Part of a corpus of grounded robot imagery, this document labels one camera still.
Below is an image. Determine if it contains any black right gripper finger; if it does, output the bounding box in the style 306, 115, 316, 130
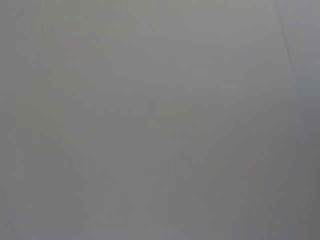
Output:
239, 124, 320, 240
0, 124, 91, 240

